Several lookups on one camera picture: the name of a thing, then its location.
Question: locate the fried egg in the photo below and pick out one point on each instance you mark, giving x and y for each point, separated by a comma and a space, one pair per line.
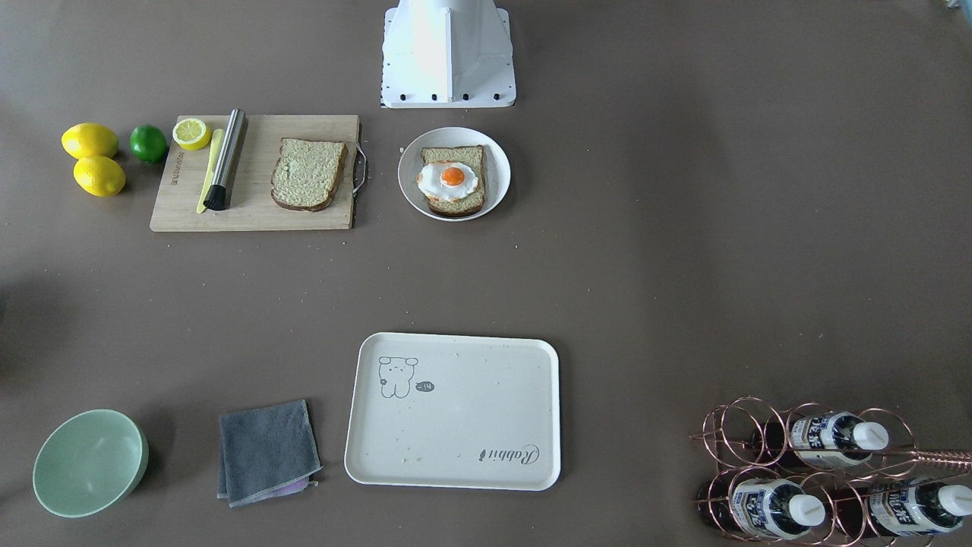
447, 181

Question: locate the white round plate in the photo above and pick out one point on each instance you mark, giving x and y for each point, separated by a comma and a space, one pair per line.
497, 171

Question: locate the cream rabbit tray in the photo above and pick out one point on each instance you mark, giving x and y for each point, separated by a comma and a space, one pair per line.
450, 411

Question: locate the steel muddler black tip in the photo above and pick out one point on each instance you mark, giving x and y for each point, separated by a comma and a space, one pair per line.
216, 195

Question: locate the grey folded cloth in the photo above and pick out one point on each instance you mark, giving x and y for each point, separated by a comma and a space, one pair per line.
266, 453

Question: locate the yellow plastic knife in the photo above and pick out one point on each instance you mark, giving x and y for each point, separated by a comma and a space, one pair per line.
214, 150

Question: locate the bamboo cutting board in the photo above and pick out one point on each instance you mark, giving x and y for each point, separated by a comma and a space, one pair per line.
250, 206

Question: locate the halved lemon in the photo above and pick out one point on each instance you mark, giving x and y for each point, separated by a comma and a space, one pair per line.
192, 134

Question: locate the lower drink bottle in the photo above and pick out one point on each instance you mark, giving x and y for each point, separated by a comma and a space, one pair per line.
902, 509
764, 509

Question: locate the drink bottle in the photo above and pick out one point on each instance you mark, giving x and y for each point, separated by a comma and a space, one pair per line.
902, 509
836, 440
764, 509

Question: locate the green lime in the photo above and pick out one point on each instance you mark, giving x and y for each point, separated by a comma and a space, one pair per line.
148, 144

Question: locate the top drink bottle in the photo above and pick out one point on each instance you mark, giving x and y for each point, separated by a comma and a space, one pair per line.
836, 440

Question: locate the lower yellow lemon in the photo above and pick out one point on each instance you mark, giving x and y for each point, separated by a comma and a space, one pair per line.
99, 176

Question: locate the yellow lemon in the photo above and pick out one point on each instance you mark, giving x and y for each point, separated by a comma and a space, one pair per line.
99, 176
89, 139

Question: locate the upper yellow lemon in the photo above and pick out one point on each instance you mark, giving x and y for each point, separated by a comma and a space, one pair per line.
89, 139

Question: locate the mint green bowl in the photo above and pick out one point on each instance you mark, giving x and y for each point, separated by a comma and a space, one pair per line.
89, 463

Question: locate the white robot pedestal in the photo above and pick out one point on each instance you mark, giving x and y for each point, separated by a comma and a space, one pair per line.
447, 55

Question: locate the copper wire bottle rack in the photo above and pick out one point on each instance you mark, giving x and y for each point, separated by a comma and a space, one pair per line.
726, 431

